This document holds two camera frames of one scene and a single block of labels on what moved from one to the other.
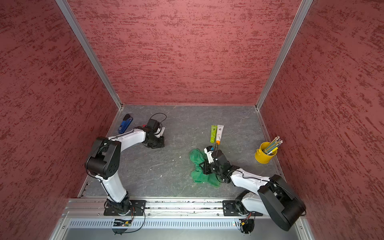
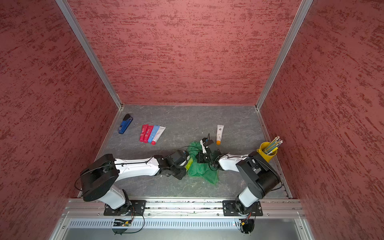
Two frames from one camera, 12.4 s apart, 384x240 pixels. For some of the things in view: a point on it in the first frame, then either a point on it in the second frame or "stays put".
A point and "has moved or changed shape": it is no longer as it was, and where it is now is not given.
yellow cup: [261, 157] stays put
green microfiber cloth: [198, 156] has moved or changed shape
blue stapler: [125, 124] stays put
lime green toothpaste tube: [213, 130] to [189, 163]
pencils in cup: [274, 146] stays put
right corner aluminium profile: [303, 10] stays put
